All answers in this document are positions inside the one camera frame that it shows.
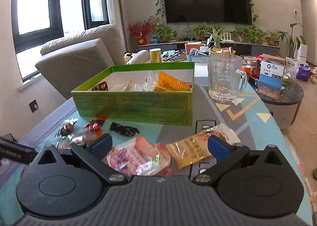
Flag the small dark snack packet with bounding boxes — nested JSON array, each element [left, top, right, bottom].
[[92, 81, 109, 92]]

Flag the wall-mounted black television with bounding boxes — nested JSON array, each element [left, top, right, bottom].
[[162, 0, 252, 25]]

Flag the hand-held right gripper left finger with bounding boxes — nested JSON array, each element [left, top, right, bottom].
[[32, 133, 129, 185]]

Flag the small black snack packet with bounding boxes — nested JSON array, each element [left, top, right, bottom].
[[109, 122, 140, 138]]

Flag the white sheer curtain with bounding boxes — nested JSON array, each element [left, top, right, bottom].
[[106, 0, 130, 52]]

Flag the clear plastic snack packet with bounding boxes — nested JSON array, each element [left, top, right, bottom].
[[109, 70, 159, 92]]

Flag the purple bag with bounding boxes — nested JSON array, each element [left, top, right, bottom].
[[296, 64, 311, 82]]

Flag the yellow woven basket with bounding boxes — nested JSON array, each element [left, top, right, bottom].
[[210, 48, 236, 56]]

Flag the orange snack packet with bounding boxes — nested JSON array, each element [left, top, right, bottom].
[[154, 71, 191, 92]]

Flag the small red snack packet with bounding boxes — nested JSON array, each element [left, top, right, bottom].
[[82, 117, 107, 131]]

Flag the clear wrapped candies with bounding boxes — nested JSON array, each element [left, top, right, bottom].
[[56, 131, 100, 150]]

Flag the yellow canister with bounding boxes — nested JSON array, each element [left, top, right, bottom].
[[149, 48, 162, 63]]

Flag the green cardboard box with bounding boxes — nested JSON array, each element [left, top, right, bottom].
[[71, 62, 195, 126]]

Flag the white plush pillow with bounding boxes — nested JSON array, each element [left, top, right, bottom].
[[125, 50, 150, 65]]

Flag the white and blue carton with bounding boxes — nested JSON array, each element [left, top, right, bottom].
[[257, 60, 284, 100]]

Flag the silver wrapped candy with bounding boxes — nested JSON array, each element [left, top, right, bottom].
[[54, 118, 79, 140]]

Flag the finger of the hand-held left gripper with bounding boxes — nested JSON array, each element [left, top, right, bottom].
[[0, 136, 39, 154]]

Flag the pink snack packet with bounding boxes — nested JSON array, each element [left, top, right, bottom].
[[103, 136, 173, 176]]

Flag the clear glass mug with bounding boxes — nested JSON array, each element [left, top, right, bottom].
[[207, 54, 248, 103]]

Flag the blue plastic basket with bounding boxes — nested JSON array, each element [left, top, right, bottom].
[[186, 51, 210, 64]]

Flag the green potted plant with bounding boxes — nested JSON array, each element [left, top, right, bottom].
[[230, 26, 267, 45], [192, 24, 223, 41], [156, 24, 178, 43]]

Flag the grey television cabinet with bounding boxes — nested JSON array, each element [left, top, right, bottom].
[[138, 41, 280, 54]]

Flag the black wall outlet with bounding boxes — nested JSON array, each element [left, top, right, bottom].
[[28, 99, 40, 113]]

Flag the spider plant in vase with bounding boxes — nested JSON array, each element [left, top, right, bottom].
[[205, 27, 227, 50]]

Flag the pile of dark stationery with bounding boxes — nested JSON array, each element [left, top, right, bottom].
[[162, 51, 187, 62]]

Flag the wide black framed window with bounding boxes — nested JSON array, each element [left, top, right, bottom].
[[11, 0, 64, 83]]

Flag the orange tissue box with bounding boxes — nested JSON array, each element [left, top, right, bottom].
[[184, 42, 204, 53]]

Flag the peace lily plant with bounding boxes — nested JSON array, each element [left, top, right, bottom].
[[277, 23, 306, 59]]

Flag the red flower arrangement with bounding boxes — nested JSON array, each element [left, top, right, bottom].
[[127, 17, 157, 46]]

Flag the grey round side table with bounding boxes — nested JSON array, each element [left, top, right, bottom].
[[248, 77, 305, 131]]

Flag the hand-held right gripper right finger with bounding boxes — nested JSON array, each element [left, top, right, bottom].
[[192, 135, 288, 185]]

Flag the yellow snack packet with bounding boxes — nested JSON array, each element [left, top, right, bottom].
[[166, 124, 241, 170]]

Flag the beige fabric sofa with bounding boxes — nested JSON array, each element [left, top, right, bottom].
[[35, 24, 127, 101]]

